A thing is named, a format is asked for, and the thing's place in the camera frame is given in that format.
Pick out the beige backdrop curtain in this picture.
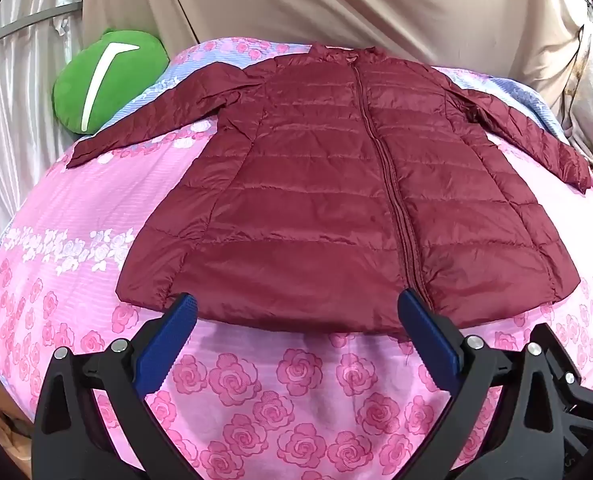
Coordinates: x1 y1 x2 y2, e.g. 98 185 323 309
81 0 593 106

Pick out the grey metal rod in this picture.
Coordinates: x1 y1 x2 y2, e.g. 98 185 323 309
0 2 83 53

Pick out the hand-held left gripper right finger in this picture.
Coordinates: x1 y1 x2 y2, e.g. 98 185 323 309
397 289 585 480

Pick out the green plush pillow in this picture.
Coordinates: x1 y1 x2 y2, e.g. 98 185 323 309
52 28 171 136

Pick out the maroon quilted jacket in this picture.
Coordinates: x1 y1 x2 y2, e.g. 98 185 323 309
66 42 593 336

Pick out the white satin curtain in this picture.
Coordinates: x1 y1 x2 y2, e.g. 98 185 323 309
0 0 84 281

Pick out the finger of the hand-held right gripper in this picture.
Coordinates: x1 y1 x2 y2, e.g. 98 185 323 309
551 355 593 412

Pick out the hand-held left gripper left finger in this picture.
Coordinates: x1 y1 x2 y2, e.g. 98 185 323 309
30 291 198 480

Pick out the pink rose print bedsheet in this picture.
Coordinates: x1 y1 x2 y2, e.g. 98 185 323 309
0 35 593 480

